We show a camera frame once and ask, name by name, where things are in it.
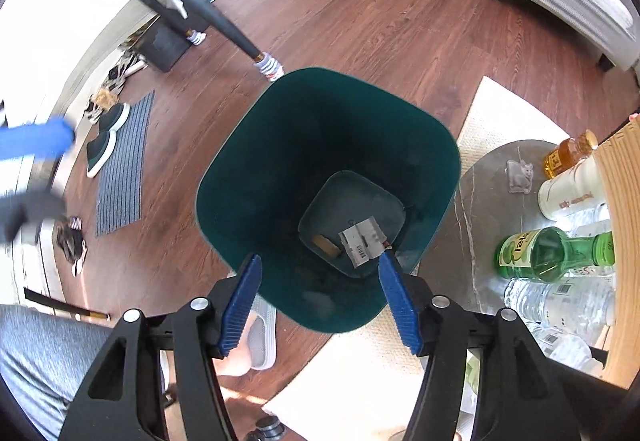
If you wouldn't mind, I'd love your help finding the green glass bottle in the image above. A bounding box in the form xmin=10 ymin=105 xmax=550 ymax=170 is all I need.
xmin=496 ymin=227 xmax=615 ymax=283

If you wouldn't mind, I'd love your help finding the black storage box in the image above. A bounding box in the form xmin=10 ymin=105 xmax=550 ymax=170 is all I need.
xmin=137 ymin=18 xmax=193 ymax=72

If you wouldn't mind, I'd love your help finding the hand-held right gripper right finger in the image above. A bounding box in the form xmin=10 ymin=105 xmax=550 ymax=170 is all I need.
xmin=377 ymin=252 xmax=576 ymax=441

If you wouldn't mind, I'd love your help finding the white printed paper scrap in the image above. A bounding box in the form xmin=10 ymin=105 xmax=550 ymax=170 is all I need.
xmin=338 ymin=217 xmax=388 ymax=268

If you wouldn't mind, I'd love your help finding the light wooden round table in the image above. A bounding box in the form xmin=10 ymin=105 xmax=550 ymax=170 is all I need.
xmin=590 ymin=121 xmax=640 ymax=389

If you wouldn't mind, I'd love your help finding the cream rug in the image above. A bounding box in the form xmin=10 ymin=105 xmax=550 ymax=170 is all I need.
xmin=262 ymin=76 xmax=601 ymax=441

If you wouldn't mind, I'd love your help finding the black caster wheel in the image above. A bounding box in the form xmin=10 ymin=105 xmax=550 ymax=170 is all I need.
xmin=252 ymin=416 xmax=286 ymax=441

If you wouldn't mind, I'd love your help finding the black tapered table leg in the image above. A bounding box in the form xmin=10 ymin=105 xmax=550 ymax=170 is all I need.
xmin=170 ymin=0 xmax=267 ymax=64
xmin=136 ymin=0 xmax=193 ymax=39

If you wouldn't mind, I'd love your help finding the white plastic bottle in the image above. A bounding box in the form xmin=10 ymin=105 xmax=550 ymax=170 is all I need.
xmin=537 ymin=161 xmax=608 ymax=222

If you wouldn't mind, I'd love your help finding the small brown wooden piece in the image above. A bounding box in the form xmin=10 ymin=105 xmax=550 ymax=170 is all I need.
xmin=312 ymin=235 xmax=343 ymax=257

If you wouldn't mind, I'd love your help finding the round grey marble table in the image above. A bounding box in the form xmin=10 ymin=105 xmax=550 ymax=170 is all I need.
xmin=417 ymin=138 xmax=616 ymax=372

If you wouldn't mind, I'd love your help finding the black white striped shoe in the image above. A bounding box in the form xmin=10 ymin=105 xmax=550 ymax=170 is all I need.
xmin=54 ymin=216 xmax=88 ymax=278

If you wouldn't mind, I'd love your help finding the black leg metal tip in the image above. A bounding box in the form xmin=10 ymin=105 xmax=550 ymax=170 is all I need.
xmin=22 ymin=287 xmax=111 ymax=323

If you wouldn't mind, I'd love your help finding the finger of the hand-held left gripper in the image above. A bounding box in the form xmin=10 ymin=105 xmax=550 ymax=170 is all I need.
xmin=0 ymin=188 xmax=68 ymax=243
xmin=0 ymin=117 xmax=77 ymax=162

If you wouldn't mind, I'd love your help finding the person's grey trouser leg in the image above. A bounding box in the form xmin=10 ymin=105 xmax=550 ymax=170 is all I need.
xmin=0 ymin=303 xmax=118 ymax=441

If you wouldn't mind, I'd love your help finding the clear plastic water bottle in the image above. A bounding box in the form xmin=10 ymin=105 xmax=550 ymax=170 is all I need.
xmin=565 ymin=203 xmax=613 ymax=242
xmin=502 ymin=276 xmax=616 ymax=327
xmin=530 ymin=321 xmax=608 ymax=376

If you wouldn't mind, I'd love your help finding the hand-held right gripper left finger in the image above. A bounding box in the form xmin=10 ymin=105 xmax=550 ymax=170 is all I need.
xmin=57 ymin=253 xmax=263 ymax=441

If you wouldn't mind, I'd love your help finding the brown fuzzy slipper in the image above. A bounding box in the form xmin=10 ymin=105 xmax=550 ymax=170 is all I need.
xmin=94 ymin=88 xmax=118 ymax=114

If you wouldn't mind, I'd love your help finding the grey striped door mat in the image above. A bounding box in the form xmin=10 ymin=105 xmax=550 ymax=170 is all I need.
xmin=95 ymin=90 xmax=156 ymax=238

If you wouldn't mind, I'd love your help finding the dark green trash bin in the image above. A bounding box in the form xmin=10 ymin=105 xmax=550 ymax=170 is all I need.
xmin=195 ymin=67 xmax=462 ymax=334

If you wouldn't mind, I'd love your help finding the grey slipper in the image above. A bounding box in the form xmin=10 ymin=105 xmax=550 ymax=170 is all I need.
xmin=247 ymin=307 xmax=277 ymax=369

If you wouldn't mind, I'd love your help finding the amber liquid plastic bottle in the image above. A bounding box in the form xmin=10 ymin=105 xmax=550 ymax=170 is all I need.
xmin=543 ymin=130 xmax=599 ymax=179

